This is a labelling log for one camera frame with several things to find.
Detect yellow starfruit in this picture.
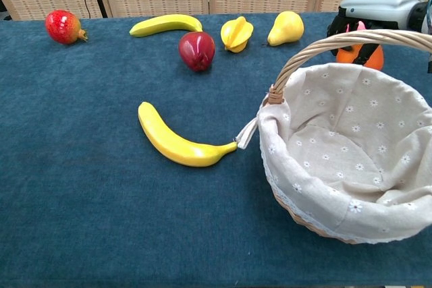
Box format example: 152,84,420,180
220,16,254,54

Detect dark red apple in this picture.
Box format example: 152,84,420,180
178,31,216,73

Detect pink peach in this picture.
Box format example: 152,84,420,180
346,20,368,33

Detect wicker basket with cloth liner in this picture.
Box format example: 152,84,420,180
235,28,432,246

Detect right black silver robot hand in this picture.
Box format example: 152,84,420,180
327,0,430,67

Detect blue table cloth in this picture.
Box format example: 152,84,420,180
0,11,432,288

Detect yellow pear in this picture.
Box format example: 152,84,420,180
263,10,305,47

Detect orange fruit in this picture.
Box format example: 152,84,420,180
335,42,386,71

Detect red pomegranate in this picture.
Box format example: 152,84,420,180
45,9,88,45

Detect yellow plastic banana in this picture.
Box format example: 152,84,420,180
137,100,239,168
129,13,204,38

